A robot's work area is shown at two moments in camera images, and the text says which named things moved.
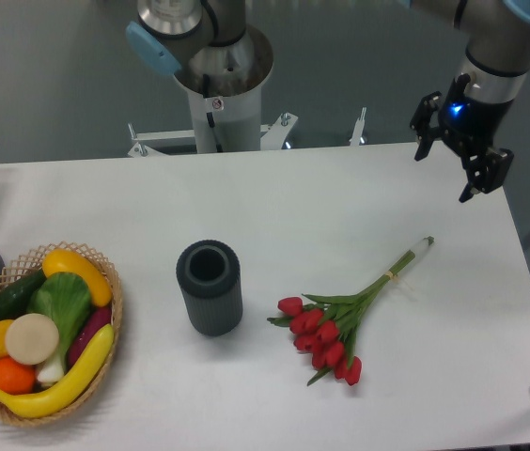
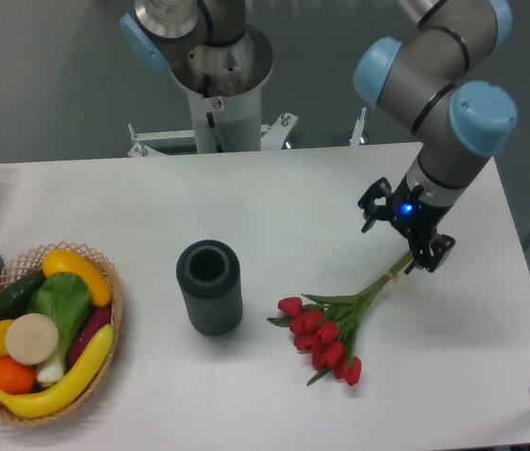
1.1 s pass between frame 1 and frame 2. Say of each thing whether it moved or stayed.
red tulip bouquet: stayed
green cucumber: stayed
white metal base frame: stayed
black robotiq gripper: moved
